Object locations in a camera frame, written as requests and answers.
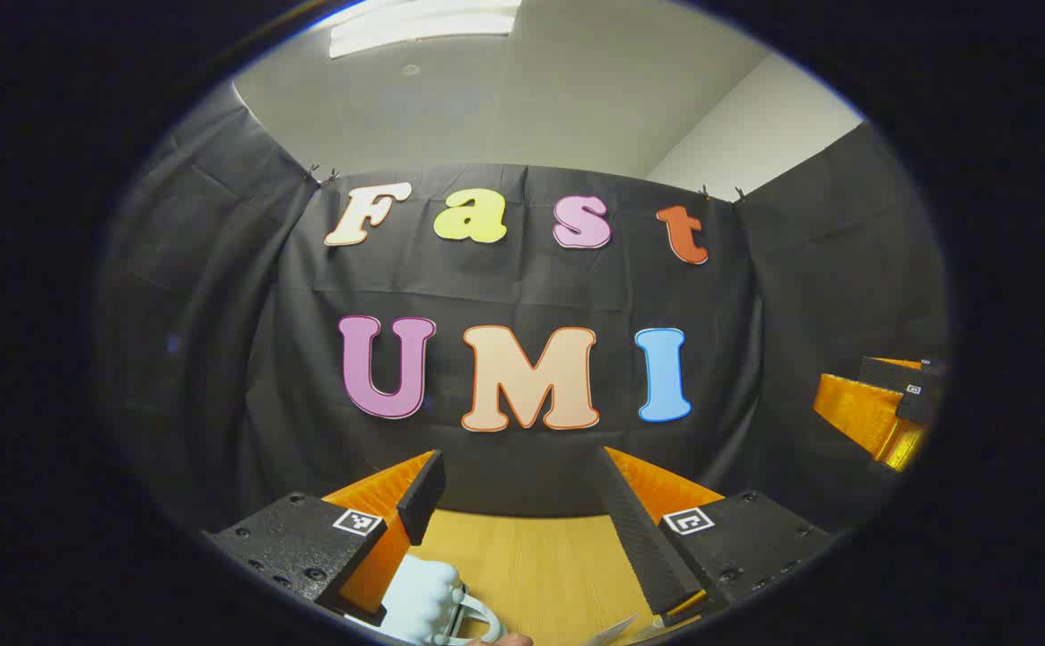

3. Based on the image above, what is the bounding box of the black backdrop cloth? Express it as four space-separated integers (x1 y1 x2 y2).
96 81 949 539

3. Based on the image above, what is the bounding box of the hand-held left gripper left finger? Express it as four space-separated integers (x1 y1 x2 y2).
204 449 448 629

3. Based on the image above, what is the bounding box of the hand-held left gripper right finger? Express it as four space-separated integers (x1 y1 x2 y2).
594 446 835 622

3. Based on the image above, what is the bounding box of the light blue suitcase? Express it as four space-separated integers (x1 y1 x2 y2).
347 554 507 646

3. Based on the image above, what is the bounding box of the ceiling light panel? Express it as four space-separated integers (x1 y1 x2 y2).
329 0 523 59

